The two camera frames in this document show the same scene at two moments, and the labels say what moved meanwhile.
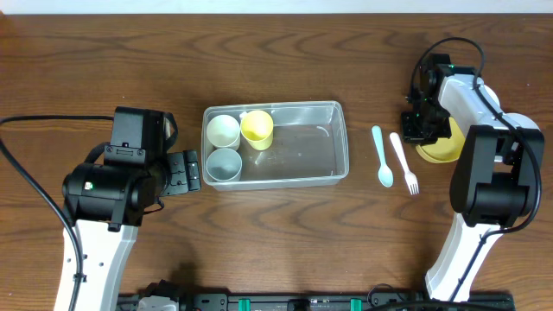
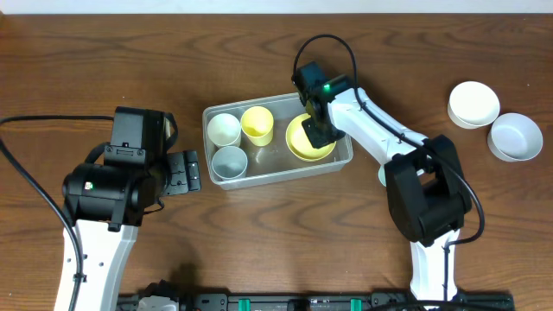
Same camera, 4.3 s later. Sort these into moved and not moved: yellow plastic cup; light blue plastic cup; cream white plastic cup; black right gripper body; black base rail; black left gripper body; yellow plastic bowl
Moved: light blue plastic cup; yellow plastic bowl; black right gripper body
Not moved: black base rail; cream white plastic cup; black left gripper body; yellow plastic cup
